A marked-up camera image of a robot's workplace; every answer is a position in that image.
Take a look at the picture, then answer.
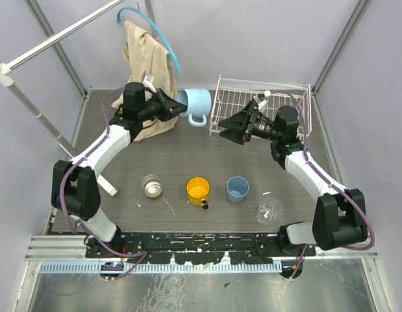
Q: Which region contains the white wire dish rack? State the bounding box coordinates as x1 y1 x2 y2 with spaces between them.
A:
208 76 312 138

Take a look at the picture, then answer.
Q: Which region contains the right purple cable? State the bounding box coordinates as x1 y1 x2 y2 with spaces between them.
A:
278 90 377 280

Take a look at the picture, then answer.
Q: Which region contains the light blue handled mug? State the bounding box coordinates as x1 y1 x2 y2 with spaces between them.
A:
177 88 212 127

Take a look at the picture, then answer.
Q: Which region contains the teal clothes hanger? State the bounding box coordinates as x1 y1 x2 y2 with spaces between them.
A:
116 6 181 73

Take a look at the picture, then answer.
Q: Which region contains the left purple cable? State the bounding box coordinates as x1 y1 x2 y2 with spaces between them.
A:
59 88 149 282

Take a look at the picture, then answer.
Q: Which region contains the clear plastic cup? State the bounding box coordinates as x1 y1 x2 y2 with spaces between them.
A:
256 197 283 225

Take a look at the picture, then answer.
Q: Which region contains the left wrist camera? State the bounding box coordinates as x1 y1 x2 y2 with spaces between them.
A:
143 75 157 93

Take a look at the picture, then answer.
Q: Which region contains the yellow mug black handle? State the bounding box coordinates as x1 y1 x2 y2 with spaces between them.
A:
185 177 211 210

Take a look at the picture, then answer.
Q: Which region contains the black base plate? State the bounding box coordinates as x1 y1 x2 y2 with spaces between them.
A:
85 231 318 266

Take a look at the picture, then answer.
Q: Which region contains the silver garment rack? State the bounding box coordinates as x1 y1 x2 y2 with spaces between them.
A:
0 1 124 197

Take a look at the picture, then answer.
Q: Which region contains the light blue plastic cup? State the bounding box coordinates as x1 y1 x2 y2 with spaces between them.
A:
226 176 249 203

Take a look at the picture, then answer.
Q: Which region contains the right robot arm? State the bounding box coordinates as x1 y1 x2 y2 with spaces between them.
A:
218 99 368 256

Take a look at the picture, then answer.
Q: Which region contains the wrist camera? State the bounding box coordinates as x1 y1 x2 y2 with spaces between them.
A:
143 75 157 93
253 90 271 113

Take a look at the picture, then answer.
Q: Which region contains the clear glass amber base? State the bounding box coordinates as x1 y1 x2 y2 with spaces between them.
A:
140 174 163 200

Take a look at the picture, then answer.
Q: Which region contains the purple cable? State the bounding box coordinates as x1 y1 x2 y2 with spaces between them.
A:
278 90 377 280
59 88 149 282

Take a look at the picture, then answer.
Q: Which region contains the aluminium frame rail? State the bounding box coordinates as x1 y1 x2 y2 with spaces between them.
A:
25 232 377 279

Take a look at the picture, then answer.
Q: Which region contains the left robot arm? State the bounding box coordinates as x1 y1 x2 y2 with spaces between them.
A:
51 82 187 257

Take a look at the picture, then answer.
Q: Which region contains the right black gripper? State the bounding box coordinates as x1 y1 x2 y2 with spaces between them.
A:
217 101 281 146

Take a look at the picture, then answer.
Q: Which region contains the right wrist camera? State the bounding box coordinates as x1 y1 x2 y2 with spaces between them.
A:
253 90 271 113

